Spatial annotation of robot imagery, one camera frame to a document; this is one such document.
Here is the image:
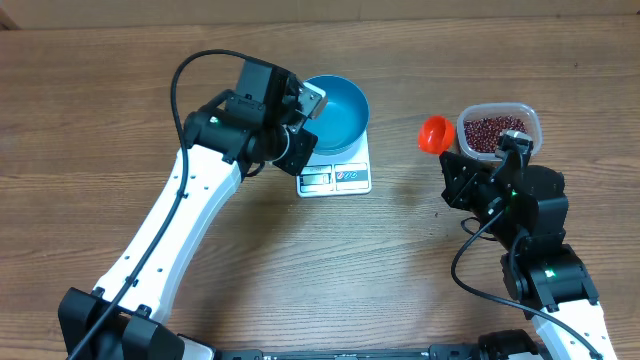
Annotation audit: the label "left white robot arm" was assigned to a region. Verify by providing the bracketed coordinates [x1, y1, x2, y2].
[58, 56, 328, 359]

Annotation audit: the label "blue metal bowl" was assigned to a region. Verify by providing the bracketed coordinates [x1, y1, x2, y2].
[304, 75, 370, 156]

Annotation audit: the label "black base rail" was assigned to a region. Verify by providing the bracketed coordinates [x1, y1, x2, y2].
[179, 339, 541, 360]

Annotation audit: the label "red beans in container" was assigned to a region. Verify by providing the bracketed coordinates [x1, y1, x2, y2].
[463, 115, 528, 153]

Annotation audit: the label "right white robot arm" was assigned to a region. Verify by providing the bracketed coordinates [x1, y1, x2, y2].
[439, 150, 616, 359]

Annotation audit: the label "white digital kitchen scale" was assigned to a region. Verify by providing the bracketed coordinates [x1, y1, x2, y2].
[296, 132, 372, 198]

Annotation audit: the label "orange measuring scoop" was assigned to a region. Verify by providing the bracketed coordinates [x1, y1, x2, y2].
[417, 115, 456, 155]

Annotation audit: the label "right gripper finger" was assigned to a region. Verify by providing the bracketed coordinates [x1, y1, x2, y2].
[439, 151, 493, 173]
[442, 167, 469, 209]

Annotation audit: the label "clear plastic container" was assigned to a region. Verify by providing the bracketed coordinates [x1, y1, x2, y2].
[456, 102, 543, 162]

